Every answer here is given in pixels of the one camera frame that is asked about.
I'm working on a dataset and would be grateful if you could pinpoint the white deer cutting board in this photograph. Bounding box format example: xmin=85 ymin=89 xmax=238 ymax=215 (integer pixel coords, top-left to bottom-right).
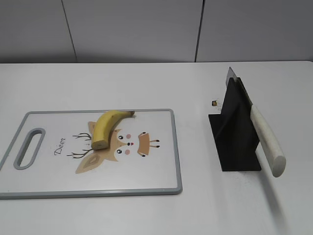
xmin=0 ymin=109 xmax=182 ymax=199

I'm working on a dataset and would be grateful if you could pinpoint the white handled kitchen knife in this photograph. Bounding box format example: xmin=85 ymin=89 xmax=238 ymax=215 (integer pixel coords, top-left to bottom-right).
xmin=225 ymin=68 xmax=287 ymax=178

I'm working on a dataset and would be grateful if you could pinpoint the yellow cut banana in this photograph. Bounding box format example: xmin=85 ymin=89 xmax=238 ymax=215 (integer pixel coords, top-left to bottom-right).
xmin=91 ymin=110 xmax=135 ymax=150

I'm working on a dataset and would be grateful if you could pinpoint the black knife stand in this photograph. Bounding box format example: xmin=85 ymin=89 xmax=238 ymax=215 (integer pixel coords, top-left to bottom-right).
xmin=208 ymin=77 xmax=261 ymax=172

